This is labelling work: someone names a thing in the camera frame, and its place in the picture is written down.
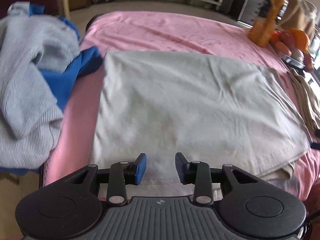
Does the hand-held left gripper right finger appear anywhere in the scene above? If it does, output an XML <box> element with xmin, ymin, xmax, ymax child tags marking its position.
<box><xmin>174</xmin><ymin>152</ymin><xmax>258</xmax><ymax>206</ymax></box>

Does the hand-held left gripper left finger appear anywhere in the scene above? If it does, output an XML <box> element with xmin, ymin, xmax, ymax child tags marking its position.
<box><xmin>67</xmin><ymin>152</ymin><xmax>148</xmax><ymax>206</ymax></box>

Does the white sweatshirt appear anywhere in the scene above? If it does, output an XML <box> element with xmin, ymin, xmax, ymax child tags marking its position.
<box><xmin>89</xmin><ymin>51</ymin><xmax>312</xmax><ymax>198</ymax></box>

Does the blue garment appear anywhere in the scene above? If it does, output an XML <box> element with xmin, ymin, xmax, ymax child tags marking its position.
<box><xmin>0</xmin><ymin>3</ymin><xmax>103</xmax><ymax>176</ymax></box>

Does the pink printed blanket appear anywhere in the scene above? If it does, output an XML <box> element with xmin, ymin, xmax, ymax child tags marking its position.
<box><xmin>41</xmin><ymin>11</ymin><xmax>320</xmax><ymax>203</ymax></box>

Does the light blue knit sweater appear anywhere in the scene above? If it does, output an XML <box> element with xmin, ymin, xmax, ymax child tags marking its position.
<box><xmin>0</xmin><ymin>1</ymin><xmax>81</xmax><ymax>170</ymax></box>

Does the beige folded garment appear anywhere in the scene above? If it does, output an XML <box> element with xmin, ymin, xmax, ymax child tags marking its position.
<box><xmin>288</xmin><ymin>68</ymin><xmax>320</xmax><ymax>131</ymax></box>

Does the dark tray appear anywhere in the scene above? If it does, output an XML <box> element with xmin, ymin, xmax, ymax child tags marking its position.
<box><xmin>282</xmin><ymin>53</ymin><xmax>306</xmax><ymax>70</ymax></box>

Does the peach coloured fruit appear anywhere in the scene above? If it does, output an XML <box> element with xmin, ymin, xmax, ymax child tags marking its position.
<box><xmin>274</xmin><ymin>41</ymin><xmax>292</xmax><ymax>56</ymax></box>

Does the foam netted fruit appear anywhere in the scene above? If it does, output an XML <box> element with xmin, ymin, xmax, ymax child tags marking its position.
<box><xmin>291</xmin><ymin>49</ymin><xmax>305</xmax><ymax>61</ymax></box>

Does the black drawer cabinet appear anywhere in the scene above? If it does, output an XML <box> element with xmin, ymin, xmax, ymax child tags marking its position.
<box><xmin>236</xmin><ymin>0</ymin><xmax>270</xmax><ymax>27</ymax></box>

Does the beige cloth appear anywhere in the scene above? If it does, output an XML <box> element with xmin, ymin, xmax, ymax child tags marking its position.
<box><xmin>277</xmin><ymin>0</ymin><xmax>318</xmax><ymax>36</ymax></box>

